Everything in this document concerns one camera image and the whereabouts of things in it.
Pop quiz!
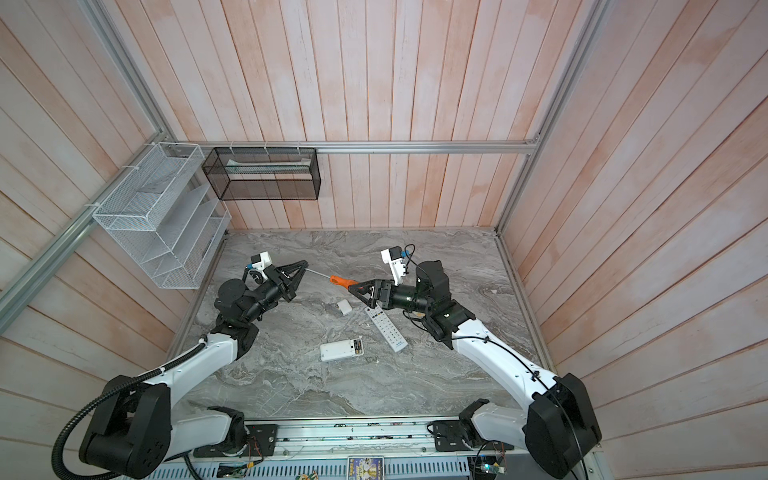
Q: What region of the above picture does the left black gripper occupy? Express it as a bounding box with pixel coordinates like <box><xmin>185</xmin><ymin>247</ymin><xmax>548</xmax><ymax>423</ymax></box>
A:
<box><xmin>243</xmin><ymin>260</ymin><xmax>308</xmax><ymax>323</ymax></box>

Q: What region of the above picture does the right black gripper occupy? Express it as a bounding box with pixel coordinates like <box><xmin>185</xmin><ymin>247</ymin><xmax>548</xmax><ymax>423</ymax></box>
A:
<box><xmin>352</xmin><ymin>279</ymin><xmax>434</xmax><ymax>317</ymax></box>

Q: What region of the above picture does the orange handle screwdriver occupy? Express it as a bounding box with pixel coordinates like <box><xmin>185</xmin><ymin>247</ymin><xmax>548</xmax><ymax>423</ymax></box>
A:
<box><xmin>306</xmin><ymin>268</ymin><xmax>358</xmax><ymax>289</ymax></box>

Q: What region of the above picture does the white battery cover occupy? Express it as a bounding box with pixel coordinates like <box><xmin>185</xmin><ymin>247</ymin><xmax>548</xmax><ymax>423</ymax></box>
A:
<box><xmin>337</xmin><ymin>300</ymin><xmax>352</xmax><ymax>316</ymax></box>

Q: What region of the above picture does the white air conditioner remote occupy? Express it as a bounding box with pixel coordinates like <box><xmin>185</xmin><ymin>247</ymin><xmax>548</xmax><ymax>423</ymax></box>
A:
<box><xmin>320</xmin><ymin>339</ymin><xmax>364</xmax><ymax>362</ymax></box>

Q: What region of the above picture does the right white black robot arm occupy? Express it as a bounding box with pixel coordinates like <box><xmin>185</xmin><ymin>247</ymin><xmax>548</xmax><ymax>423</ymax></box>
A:
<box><xmin>347</xmin><ymin>261</ymin><xmax>602</xmax><ymax>479</ymax></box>

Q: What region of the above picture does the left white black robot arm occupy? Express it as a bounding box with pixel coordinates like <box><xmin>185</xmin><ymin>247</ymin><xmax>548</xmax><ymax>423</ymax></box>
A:
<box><xmin>51</xmin><ymin>255</ymin><xmax>308</xmax><ymax>479</ymax></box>

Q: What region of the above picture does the long white TV remote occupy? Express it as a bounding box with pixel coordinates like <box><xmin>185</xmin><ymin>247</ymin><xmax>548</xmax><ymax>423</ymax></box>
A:
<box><xmin>365</xmin><ymin>306</ymin><xmax>408</xmax><ymax>352</ymax></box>

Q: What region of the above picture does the black mesh basket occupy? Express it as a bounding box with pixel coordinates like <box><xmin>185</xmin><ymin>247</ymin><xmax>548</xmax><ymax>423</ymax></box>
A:
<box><xmin>202</xmin><ymin>146</ymin><xmax>322</xmax><ymax>201</ymax></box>

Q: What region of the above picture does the colourful card box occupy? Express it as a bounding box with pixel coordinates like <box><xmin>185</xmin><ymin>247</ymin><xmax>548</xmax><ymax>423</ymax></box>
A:
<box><xmin>347</xmin><ymin>457</ymin><xmax>385</xmax><ymax>480</ymax></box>

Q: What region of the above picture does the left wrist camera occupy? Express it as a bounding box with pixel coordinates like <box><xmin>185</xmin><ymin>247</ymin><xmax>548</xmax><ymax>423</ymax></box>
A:
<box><xmin>246</xmin><ymin>251</ymin><xmax>272</xmax><ymax>284</ymax></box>

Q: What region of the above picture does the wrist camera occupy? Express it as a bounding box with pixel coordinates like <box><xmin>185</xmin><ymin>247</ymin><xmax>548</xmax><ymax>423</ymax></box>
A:
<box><xmin>246</xmin><ymin>251</ymin><xmax>272</xmax><ymax>284</ymax></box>
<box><xmin>381</xmin><ymin>246</ymin><xmax>407</xmax><ymax>286</ymax></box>

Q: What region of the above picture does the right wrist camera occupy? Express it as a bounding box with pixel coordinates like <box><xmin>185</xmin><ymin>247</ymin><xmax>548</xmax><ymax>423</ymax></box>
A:
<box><xmin>381</xmin><ymin>246</ymin><xmax>407</xmax><ymax>286</ymax></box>

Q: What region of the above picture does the white wire mesh shelf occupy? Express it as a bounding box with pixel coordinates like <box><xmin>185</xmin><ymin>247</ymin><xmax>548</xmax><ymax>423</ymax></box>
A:
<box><xmin>94</xmin><ymin>142</ymin><xmax>231</xmax><ymax>290</ymax></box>

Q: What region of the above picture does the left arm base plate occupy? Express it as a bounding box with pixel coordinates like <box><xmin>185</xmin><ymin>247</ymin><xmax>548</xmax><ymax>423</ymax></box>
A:
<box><xmin>194</xmin><ymin>424</ymin><xmax>278</xmax><ymax>459</ymax></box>

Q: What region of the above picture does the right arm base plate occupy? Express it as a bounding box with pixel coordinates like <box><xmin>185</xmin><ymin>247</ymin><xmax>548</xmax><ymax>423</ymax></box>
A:
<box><xmin>427</xmin><ymin>418</ymin><xmax>516</xmax><ymax>452</ymax></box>

